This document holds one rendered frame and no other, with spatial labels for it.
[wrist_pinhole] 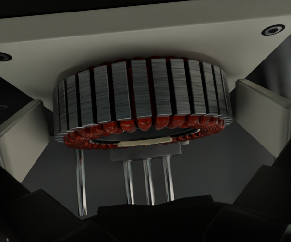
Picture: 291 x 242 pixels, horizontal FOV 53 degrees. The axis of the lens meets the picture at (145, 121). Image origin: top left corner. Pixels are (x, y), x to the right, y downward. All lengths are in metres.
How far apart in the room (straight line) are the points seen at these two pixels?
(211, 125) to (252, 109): 0.03
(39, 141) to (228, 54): 0.12
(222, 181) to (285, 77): 0.21
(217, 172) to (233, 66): 0.28
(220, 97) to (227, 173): 0.30
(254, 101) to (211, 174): 0.28
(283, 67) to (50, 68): 0.18
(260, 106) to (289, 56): 0.07
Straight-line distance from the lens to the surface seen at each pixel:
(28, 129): 0.18
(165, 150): 0.31
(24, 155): 0.17
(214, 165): 0.45
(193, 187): 0.44
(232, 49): 0.16
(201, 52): 0.16
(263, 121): 0.17
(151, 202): 0.33
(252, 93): 0.18
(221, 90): 0.16
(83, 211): 0.27
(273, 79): 0.29
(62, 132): 0.16
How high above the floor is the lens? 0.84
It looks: 10 degrees down
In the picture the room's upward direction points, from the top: 174 degrees clockwise
